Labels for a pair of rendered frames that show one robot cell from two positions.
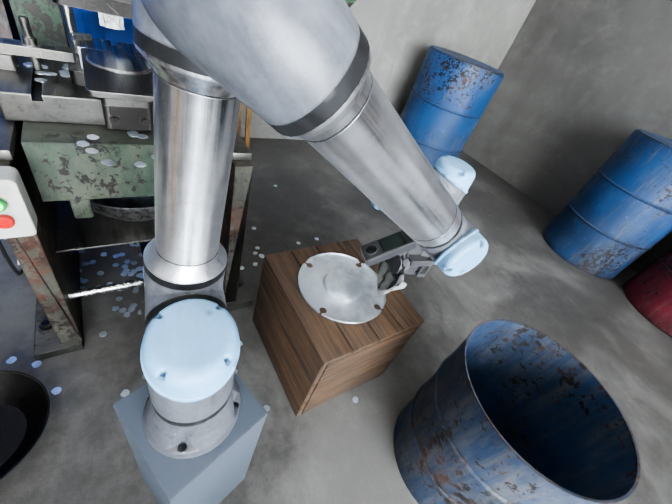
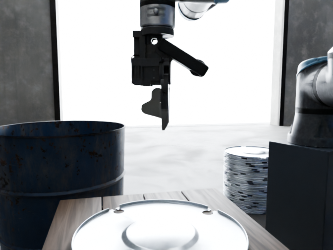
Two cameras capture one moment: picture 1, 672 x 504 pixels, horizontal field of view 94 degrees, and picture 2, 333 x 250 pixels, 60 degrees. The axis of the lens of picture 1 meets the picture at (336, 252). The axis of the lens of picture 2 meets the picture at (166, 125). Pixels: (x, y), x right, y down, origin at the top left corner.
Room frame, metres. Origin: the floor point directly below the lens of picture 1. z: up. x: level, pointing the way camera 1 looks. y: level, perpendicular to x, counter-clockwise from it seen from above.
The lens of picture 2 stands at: (1.11, 0.20, 0.59)
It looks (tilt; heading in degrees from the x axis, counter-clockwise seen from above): 7 degrees down; 212
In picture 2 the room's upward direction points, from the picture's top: straight up
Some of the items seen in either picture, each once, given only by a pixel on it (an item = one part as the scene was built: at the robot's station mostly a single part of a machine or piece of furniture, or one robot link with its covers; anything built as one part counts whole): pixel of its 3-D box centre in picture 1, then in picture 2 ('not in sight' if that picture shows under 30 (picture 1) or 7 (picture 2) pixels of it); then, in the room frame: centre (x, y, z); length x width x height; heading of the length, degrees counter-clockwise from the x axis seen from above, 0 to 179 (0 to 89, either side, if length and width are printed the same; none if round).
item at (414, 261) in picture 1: (412, 249); (153, 59); (0.59, -0.16, 0.66); 0.09 x 0.08 x 0.12; 119
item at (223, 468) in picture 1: (195, 450); (311, 219); (0.20, 0.13, 0.23); 0.18 x 0.18 x 0.45; 62
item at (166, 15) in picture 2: not in sight; (157, 20); (0.59, -0.15, 0.74); 0.08 x 0.08 x 0.05
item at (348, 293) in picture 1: (342, 285); (160, 232); (0.72, -0.06, 0.35); 0.29 x 0.29 x 0.01
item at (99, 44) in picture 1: (116, 56); not in sight; (0.78, 0.69, 0.76); 0.15 x 0.09 x 0.05; 134
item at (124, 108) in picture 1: (127, 100); not in sight; (0.65, 0.57, 0.72); 0.25 x 0.14 x 0.14; 44
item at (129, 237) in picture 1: (137, 201); not in sight; (0.79, 0.70, 0.31); 0.43 x 0.42 x 0.01; 134
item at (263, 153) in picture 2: not in sight; (252, 151); (-0.39, -0.21, 0.28); 0.29 x 0.29 x 0.01
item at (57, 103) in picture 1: (121, 90); not in sight; (0.78, 0.69, 0.68); 0.45 x 0.30 x 0.06; 134
